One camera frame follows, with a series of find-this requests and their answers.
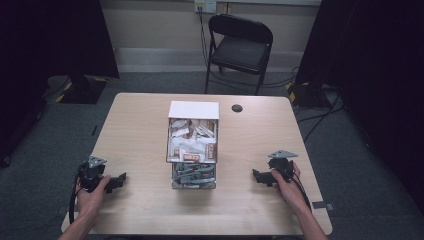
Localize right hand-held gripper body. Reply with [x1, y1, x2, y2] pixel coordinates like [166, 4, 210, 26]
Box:
[267, 149, 299, 184]

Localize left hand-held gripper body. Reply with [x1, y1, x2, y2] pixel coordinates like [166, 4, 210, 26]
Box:
[79, 155, 114, 193]

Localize person's left hand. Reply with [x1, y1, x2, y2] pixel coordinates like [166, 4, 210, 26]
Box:
[75, 175, 112, 218]

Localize person's right hand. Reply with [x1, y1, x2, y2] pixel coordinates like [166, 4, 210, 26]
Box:
[270, 161, 313, 216]

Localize clear drawer with grey packets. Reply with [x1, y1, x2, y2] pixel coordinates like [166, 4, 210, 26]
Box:
[170, 162, 218, 191]

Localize clear drawer with white packets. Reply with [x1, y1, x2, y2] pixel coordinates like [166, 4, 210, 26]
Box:
[165, 117, 220, 165]

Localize grey tape strip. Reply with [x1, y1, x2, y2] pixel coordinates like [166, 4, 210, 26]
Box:
[311, 200, 336, 211]

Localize pile of grey packets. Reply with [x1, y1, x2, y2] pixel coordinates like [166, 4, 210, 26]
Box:
[172, 163, 216, 188]

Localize black stand base striped tape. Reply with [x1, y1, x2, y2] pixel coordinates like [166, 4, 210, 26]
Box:
[54, 74, 109, 105]
[284, 80, 331, 110]

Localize pile of white brown packets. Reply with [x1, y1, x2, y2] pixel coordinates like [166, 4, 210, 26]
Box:
[168, 119, 218, 163]

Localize white small drawer cabinet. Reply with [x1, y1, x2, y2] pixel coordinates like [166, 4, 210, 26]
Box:
[167, 100, 221, 121]

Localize black folding chair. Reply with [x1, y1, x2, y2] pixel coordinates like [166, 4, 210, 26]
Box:
[203, 13, 274, 96]

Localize black curtain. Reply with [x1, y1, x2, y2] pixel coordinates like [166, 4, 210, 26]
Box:
[0, 0, 121, 168]
[294, 0, 424, 214]

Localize right hand-held gripper black cable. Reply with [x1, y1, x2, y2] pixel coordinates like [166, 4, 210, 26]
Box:
[282, 166, 313, 212]

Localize hand-held gripper black cable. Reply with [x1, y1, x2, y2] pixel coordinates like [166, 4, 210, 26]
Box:
[282, 166, 313, 212]
[68, 162, 88, 225]

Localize left hand-held gripper black cable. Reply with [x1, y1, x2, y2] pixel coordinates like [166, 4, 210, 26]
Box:
[68, 162, 88, 225]

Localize black floor cables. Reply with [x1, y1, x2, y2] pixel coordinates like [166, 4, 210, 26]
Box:
[293, 87, 346, 144]

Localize white wall socket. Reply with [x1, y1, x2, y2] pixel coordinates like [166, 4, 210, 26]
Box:
[194, 0, 218, 15]

